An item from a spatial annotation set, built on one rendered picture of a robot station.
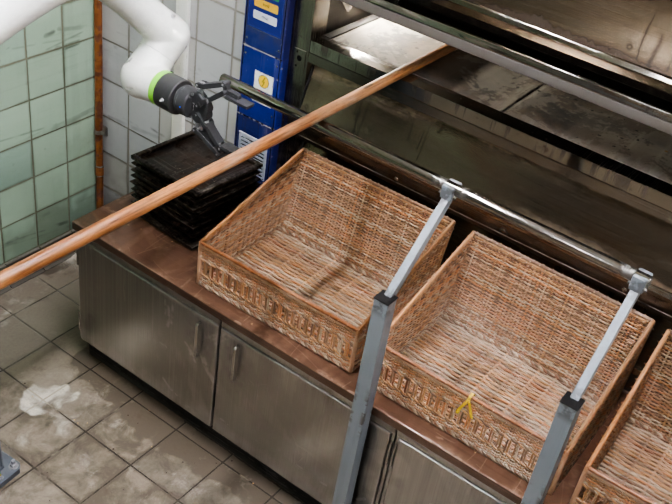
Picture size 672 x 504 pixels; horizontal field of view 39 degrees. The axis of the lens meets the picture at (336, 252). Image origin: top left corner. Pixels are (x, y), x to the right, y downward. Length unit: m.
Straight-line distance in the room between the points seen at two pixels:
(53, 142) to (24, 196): 0.22
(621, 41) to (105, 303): 1.73
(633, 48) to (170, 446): 1.81
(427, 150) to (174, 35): 0.77
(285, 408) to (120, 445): 0.63
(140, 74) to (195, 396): 1.05
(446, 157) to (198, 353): 0.93
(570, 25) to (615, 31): 0.11
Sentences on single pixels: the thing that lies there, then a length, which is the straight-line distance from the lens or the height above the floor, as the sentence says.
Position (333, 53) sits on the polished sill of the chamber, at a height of 1.17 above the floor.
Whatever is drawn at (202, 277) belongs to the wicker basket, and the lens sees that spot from 2.74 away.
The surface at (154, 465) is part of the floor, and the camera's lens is 3.02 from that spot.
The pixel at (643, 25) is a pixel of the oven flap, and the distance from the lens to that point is 2.33.
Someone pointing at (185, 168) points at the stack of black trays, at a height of 0.78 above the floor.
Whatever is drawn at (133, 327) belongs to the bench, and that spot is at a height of 0.31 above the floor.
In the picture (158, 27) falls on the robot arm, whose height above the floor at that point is 1.33.
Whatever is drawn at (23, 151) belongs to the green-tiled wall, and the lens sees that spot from 3.45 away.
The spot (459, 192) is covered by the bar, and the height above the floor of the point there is 1.17.
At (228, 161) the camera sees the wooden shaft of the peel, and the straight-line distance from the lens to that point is 2.12.
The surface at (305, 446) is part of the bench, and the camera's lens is 2.72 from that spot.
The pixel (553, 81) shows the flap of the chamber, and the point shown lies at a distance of 2.27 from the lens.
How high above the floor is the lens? 2.29
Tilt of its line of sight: 36 degrees down
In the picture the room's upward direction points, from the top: 10 degrees clockwise
